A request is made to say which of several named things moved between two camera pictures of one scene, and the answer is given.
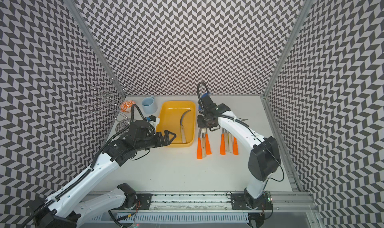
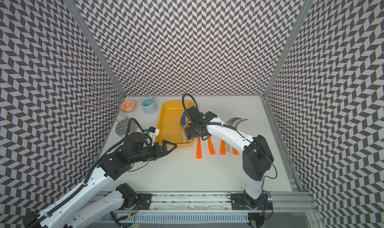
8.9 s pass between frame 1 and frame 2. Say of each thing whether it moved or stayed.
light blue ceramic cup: stayed
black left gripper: moved
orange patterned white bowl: stayed
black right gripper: moved
